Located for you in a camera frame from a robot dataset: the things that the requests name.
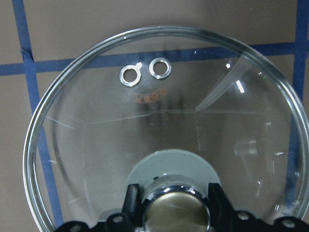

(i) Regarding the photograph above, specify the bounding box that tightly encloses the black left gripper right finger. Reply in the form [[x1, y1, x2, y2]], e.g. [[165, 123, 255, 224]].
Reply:
[[208, 183, 236, 232]]

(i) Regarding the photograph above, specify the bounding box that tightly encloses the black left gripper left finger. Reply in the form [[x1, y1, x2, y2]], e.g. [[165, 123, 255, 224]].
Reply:
[[122, 184, 142, 232]]

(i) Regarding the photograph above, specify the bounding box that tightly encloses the glass pot lid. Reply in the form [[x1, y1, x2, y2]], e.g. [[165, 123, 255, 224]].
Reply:
[[23, 27, 309, 232]]

